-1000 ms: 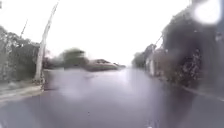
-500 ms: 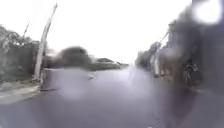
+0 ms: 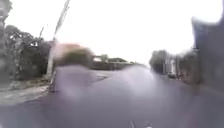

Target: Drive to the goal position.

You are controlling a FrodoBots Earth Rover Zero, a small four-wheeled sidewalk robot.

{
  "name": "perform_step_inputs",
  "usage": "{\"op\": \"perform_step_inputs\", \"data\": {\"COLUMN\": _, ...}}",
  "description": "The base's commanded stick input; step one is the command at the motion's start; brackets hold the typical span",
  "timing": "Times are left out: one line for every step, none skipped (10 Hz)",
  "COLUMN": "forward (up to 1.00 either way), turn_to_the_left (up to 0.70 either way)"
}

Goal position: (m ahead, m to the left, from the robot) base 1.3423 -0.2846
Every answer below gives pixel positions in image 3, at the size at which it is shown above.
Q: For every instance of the grey asphalt road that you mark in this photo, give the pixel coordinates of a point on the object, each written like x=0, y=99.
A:
x=116, y=100

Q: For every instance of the tall grey street pole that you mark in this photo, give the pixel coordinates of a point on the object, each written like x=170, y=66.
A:
x=50, y=65

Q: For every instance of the dark green bushes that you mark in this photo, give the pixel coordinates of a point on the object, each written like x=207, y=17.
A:
x=30, y=56

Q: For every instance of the group of trees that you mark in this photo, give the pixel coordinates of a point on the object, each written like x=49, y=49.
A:
x=158, y=61

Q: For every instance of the pale pavement strip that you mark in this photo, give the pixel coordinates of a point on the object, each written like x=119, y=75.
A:
x=20, y=95

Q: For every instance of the grass verge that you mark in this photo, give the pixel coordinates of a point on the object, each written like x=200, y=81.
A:
x=26, y=83

